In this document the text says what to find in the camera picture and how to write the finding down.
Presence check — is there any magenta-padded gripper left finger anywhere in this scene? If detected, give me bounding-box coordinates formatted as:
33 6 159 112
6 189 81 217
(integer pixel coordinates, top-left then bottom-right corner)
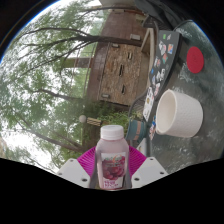
56 146 98 189

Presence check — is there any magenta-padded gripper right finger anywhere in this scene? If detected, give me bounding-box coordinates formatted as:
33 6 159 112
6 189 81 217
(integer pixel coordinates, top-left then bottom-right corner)
126 145 169 189

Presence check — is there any pink juice bottle white cap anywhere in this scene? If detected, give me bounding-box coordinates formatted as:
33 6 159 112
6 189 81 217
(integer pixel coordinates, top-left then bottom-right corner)
94 124 130 190

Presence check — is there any green plant in teal pot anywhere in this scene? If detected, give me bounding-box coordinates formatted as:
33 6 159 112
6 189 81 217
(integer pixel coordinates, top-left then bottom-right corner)
96 106 149 144

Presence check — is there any colourful sticker sheet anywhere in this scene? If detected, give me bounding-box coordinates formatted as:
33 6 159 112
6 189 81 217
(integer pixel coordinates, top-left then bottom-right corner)
148 114 158 141

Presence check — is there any white textured cup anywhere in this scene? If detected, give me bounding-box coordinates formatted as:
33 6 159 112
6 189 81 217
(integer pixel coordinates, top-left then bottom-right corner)
155 88 204 138

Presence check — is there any white printed paper sheet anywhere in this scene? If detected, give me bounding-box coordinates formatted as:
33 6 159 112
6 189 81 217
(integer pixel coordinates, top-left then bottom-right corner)
142 85 157 123

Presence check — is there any black laptop with stickers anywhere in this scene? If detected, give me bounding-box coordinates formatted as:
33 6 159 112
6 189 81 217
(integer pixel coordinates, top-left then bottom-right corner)
148 29 181 98

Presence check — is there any flat round red coaster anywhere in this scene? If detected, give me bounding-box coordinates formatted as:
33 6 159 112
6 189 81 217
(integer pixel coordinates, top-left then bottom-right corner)
186 46 205 74

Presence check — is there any dark-trunked tree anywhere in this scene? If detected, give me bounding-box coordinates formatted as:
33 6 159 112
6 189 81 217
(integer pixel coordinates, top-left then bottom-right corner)
9 19 144 78

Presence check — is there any globe lamp post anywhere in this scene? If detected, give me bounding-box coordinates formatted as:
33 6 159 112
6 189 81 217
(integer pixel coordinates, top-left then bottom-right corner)
78 114 103 128

